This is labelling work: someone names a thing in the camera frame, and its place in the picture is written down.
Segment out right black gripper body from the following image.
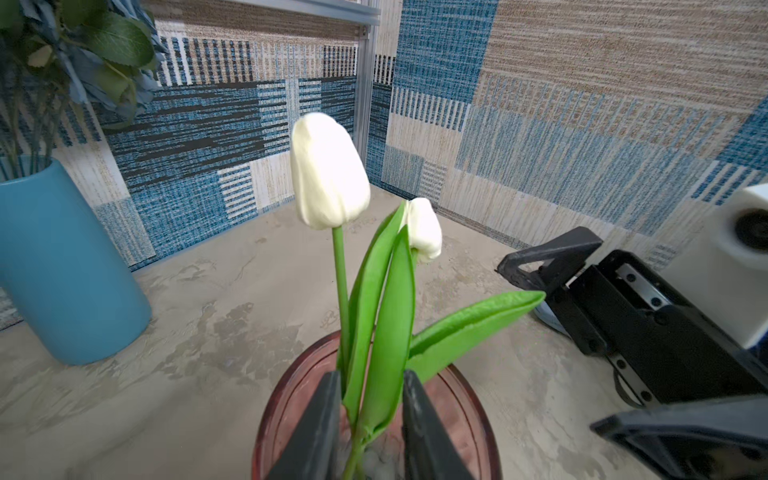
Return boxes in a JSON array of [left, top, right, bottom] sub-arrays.
[[548, 250, 767, 404]]

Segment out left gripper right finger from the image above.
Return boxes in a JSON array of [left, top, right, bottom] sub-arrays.
[[402, 370, 472, 480]]

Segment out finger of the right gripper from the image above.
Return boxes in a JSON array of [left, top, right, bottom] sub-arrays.
[[496, 226, 603, 294], [590, 395, 767, 479]]

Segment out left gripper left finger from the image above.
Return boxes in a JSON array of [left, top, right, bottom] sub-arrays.
[[267, 371, 341, 479]]

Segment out red ribbed glass vase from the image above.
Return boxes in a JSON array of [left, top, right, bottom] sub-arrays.
[[251, 331, 503, 479]]

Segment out white tulip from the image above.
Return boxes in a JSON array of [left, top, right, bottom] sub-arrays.
[[290, 112, 415, 479], [415, 207, 551, 384]]

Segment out teal ceramic vase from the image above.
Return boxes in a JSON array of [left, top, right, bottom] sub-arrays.
[[1, 161, 151, 365]]

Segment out pale blue rose bouquet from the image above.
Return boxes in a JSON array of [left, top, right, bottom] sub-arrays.
[[1, 0, 168, 182]]

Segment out blue oblong case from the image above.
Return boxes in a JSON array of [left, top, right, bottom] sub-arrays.
[[533, 302, 570, 338]]

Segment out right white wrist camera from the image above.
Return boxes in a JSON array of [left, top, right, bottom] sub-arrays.
[[662, 184, 767, 349]]

